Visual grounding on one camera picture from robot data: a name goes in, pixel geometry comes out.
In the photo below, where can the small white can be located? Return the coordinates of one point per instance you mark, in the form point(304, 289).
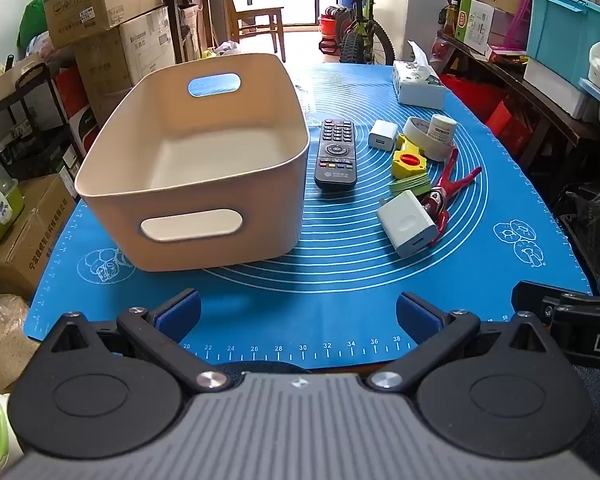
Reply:
point(442, 127)

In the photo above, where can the wooden chair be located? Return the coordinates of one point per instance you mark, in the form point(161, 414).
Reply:
point(257, 15)

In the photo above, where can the black plastic bag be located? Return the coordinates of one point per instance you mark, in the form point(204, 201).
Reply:
point(595, 230)

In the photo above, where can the white tape roll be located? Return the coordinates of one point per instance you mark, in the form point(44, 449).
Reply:
point(420, 135)

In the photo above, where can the teal plastic storage bin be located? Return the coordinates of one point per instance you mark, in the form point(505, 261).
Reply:
point(560, 35)

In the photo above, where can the small white charger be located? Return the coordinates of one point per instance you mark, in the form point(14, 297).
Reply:
point(382, 136)

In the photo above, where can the black remote control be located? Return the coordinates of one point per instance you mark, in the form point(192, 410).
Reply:
point(336, 155)

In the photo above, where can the beige plastic storage bin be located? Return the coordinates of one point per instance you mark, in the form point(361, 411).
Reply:
point(190, 160)

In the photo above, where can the wooden shelf unit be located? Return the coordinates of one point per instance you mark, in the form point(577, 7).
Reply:
point(190, 15)

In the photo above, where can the printed brown cardboard box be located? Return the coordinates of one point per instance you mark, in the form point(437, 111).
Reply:
point(35, 235)

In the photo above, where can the black metal cart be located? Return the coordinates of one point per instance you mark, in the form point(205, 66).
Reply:
point(25, 110)

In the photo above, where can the green and white carton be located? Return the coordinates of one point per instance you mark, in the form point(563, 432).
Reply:
point(475, 25)

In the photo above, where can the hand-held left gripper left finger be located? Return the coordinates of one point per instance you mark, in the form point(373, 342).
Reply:
point(180, 309)

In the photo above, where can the pink plastic rack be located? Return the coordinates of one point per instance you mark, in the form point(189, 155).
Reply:
point(520, 20)

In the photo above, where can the red spring clamp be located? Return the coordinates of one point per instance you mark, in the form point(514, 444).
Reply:
point(445, 195)

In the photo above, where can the tissue box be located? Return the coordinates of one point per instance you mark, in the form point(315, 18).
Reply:
point(420, 87)

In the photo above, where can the green bag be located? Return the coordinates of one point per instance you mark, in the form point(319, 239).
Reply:
point(32, 22)

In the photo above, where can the white foam box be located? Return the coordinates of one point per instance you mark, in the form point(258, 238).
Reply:
point(550, 85)

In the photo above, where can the blue silicone baking mat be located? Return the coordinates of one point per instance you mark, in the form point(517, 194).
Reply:
point(330, 265)

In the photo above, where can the red bucket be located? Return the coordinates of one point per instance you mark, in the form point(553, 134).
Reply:
point(327, 25)

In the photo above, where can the small white plastic bag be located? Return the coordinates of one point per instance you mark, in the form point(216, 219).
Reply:
point(227, 48)

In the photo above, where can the red paper bags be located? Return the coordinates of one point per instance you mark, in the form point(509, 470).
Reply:
point(485, 105)

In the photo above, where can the clear bag of grain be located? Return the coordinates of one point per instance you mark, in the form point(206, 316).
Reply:
point(2, 340)

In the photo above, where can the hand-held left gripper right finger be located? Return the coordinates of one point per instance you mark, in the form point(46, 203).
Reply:
point(419, 312)

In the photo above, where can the dark wooden side table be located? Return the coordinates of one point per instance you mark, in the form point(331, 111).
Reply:
point(545, 110)

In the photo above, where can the yellow gadget with red knob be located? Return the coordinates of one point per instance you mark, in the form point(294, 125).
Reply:
point(407, 162)

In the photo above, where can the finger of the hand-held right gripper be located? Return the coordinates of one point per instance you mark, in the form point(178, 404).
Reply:
point(530, 296)

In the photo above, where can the green tape roll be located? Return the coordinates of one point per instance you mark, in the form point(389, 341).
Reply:
point(410, 186)

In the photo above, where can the green and black bicycle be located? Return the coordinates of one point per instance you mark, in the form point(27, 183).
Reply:
point(360, 25)

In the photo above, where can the large white charger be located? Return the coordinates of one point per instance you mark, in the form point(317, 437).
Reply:
point(407, 225)

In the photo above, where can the large taped cardboard box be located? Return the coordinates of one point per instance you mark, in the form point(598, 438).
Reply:
point(125, 65)

